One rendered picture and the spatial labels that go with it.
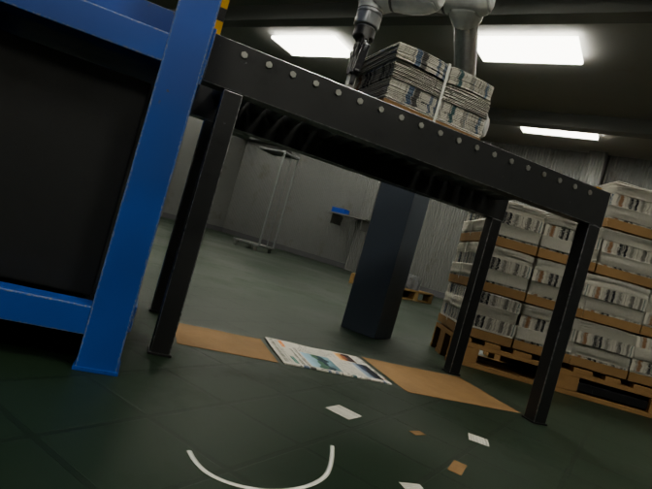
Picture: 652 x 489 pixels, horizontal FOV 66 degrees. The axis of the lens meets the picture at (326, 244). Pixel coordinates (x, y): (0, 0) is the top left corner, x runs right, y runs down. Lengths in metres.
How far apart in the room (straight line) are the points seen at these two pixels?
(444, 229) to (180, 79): 9.93
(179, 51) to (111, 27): 0.13
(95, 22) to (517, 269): 2.09
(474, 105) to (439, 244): 9.14
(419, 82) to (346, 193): 10.42
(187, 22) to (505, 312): 2.01
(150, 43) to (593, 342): 2.35
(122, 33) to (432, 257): 10.00
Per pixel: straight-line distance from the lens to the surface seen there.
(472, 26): 2.40
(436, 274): 10.78
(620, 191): 2.85
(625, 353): 2.89
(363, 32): 1.85
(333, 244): 11.93
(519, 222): 2.62
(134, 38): 1.14
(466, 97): 1.75
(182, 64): 1.13
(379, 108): 1.44
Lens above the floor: 0.37
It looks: level
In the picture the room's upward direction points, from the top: 16 degrees clockwise
